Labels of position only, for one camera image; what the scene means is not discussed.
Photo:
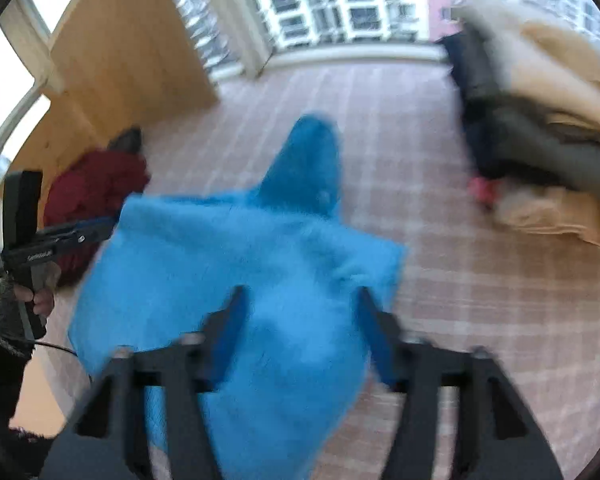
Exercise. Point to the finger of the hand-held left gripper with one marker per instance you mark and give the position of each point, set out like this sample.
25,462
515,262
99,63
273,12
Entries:
85,237

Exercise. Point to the dark grey garment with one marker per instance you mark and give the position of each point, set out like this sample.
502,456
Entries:
540,145

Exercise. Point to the large bay window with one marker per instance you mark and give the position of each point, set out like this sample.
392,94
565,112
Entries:
330,5

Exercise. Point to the red garment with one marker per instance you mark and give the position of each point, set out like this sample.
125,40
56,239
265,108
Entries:
95,185

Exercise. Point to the person's left forearm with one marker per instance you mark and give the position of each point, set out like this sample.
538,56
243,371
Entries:
0,370

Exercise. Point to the wooden cabinet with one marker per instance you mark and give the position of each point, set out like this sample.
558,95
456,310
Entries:
120,50

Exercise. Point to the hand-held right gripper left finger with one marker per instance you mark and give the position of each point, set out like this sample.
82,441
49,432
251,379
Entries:
230,345

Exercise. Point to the pink plaid bed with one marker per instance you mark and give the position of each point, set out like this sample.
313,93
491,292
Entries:
430,285

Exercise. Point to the blue garment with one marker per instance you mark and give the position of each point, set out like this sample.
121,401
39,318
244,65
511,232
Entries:
230,240

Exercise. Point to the stack of folded clothes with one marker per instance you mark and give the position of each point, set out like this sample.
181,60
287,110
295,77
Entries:
555,60

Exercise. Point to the pink garment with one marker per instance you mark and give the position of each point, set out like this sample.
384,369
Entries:
482,191

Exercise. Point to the person's left hand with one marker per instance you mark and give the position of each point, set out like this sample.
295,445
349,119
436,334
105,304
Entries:
44,304

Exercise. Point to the folded beige garment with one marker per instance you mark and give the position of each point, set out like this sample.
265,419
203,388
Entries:
555,215

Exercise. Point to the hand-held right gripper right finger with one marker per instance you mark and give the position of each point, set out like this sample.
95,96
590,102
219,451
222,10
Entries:
380,345

